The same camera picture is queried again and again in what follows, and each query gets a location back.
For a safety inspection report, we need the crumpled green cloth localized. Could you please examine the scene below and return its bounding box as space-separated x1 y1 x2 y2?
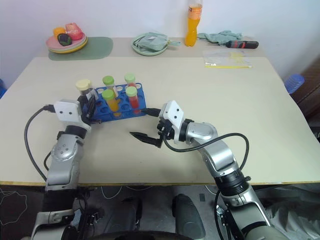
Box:
197 30 244 47

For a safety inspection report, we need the green placemat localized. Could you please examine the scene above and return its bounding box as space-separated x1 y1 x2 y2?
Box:
48 36 114 62

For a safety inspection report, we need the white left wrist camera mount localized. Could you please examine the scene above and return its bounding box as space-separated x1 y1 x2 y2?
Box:
53 99 92 132

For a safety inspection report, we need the green-capped orange test tube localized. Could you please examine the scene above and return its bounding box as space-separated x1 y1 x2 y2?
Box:
101 89 123 117

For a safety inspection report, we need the clear zip plastic bag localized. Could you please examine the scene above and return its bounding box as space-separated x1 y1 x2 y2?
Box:
202 49 254 69

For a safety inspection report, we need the dark rounded shape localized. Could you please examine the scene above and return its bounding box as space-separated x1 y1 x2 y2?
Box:
171 194 207 240
119 196 144 231

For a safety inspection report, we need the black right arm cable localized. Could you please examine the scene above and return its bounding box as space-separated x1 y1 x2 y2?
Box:
163 132 251 177

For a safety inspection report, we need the yellow-capped dark test tube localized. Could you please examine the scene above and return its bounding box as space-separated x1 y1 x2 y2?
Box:
75 78 95 101

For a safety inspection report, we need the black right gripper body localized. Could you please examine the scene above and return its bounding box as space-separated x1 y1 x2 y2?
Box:
155 116 176 149

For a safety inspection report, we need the brown wooden cabinet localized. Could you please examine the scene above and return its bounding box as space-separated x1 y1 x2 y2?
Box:
291 56 320 121

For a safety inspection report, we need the red toy apple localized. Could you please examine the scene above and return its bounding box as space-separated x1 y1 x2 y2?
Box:
64 22 84 41

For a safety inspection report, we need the green-capped clear test tube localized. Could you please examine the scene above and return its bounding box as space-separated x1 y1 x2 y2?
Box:
101 75 116 91

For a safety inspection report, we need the pink plate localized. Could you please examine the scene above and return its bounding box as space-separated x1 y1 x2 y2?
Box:
45 33 87 50

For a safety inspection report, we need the black red screwdriver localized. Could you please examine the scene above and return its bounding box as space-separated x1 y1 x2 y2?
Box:
224 39 260 50

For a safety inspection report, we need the orange soda bottle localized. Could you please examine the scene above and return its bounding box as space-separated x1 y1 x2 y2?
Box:
184 0 203 48

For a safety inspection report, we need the dark toy fruit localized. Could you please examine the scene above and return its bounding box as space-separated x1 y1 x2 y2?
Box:
57 33 73 47

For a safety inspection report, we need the blue test tube rack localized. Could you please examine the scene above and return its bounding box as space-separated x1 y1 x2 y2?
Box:
83 83 148 124

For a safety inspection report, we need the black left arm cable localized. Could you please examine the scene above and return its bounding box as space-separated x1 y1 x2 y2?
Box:
23 104 55 183

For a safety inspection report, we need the green cloth bag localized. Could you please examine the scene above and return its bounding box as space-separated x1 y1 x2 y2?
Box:
133 31 182 52

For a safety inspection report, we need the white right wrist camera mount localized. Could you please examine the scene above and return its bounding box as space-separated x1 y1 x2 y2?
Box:
158 100 186 145

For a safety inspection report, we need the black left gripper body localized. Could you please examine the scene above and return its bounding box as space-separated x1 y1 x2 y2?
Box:
79 101 101 125

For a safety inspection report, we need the yellow plate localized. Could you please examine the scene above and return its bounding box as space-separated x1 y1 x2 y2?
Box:
47 37 89 55

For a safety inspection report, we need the light green plate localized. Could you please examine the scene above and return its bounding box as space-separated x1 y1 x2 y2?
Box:
130 33 169 57

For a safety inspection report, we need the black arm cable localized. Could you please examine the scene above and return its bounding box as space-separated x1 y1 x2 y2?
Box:
163 132 251 177
23 104 55 183

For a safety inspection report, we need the blue plastic object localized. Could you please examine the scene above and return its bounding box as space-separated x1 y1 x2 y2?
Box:
0 78 7 100

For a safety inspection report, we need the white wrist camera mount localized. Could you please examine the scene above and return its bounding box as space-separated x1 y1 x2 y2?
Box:
53 99 92 132
158 100 186 145

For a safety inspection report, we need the white floor cable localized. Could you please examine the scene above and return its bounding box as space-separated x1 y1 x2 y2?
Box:
100 185 124 200

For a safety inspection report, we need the green-capped red test tube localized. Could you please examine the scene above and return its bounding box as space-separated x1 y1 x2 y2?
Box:
124 72 138 89
125 85 141 114

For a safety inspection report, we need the orange toy fruit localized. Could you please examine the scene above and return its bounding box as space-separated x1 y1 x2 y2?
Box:
52 26 67 38

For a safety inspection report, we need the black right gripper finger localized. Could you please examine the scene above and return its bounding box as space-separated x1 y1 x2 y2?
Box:
128 130 161 149
140 107 162 118

